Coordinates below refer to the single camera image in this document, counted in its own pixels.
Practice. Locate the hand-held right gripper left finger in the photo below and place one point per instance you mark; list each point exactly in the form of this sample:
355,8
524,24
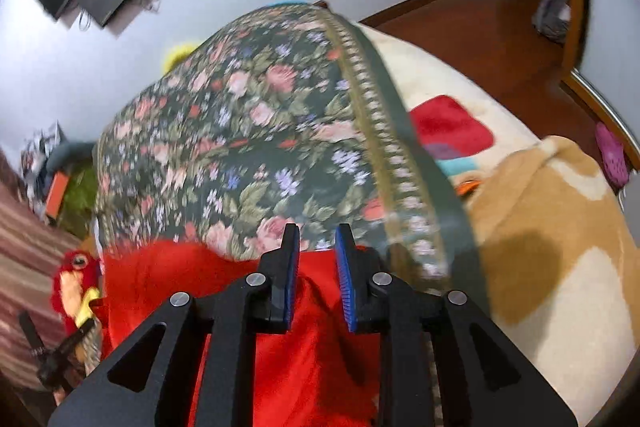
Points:
292,287

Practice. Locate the grey cushion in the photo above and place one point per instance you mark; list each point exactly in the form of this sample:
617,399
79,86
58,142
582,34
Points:
70,154

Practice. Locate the green floral bedspread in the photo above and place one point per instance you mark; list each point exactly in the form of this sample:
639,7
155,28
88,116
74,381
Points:
250,117

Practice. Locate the red striped curtain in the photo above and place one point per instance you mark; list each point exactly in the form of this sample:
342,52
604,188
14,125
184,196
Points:
30,257

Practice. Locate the green patterned cloth cover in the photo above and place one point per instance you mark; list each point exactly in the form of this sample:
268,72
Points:
82,194

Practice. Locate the red zip jacket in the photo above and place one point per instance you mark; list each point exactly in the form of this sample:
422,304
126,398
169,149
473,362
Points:
310,372

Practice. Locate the white heart-print wardrobe door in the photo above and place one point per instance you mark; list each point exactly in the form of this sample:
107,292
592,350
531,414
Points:
610,32

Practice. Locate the wooden wardrobe frame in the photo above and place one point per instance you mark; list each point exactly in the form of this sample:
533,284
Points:
572,7

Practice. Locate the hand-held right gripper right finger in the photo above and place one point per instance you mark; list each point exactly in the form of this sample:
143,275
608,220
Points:
345,287

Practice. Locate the red plush parrot toy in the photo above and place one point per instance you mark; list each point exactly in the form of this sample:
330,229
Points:
75,277

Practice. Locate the orange box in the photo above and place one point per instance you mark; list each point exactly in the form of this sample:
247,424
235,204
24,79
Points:
56,193

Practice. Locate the pink clog shoe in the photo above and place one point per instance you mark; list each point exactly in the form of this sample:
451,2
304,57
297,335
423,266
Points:
612,157

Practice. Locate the cream printed fleece blanket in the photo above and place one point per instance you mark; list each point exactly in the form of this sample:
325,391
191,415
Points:
550,267

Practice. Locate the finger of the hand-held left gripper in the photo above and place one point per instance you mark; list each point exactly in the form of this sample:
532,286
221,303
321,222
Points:
30,337
65,349

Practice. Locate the pile of clutter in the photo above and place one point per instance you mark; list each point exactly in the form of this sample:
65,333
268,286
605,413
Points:
37,152

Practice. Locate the grey bag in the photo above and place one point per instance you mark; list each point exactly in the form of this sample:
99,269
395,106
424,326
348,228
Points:
550,9

